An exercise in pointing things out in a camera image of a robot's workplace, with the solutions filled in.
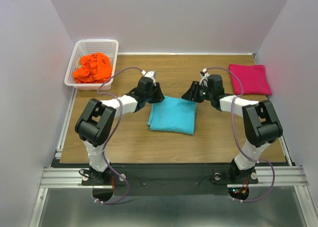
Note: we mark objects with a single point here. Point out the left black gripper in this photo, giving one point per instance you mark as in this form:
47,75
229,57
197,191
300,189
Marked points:
159,96

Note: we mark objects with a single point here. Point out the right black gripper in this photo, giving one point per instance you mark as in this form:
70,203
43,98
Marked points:
192,93

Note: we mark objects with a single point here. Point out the cyan blue t-shirt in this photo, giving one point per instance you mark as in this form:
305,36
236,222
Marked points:
173,115

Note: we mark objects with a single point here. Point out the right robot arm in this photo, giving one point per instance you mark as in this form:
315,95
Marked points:
261,124

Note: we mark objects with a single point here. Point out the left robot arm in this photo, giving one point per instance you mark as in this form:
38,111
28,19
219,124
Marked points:
94,126

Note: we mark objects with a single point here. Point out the folded magenta t-shirt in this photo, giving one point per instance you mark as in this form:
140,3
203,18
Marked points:
253,79

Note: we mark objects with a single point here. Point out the orange t-shirt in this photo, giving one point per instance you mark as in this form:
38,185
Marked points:
93,68

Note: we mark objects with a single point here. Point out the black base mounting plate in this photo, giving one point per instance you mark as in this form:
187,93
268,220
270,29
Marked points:
170,179

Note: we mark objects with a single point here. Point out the white plastic laundry basket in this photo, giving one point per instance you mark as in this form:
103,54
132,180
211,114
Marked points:
108,47

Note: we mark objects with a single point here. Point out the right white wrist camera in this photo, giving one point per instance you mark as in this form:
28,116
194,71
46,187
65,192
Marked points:
204,78

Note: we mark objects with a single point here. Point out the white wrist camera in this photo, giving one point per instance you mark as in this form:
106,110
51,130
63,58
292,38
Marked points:
204,78
152,75

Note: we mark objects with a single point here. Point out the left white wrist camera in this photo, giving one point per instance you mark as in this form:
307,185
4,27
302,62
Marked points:
152,75

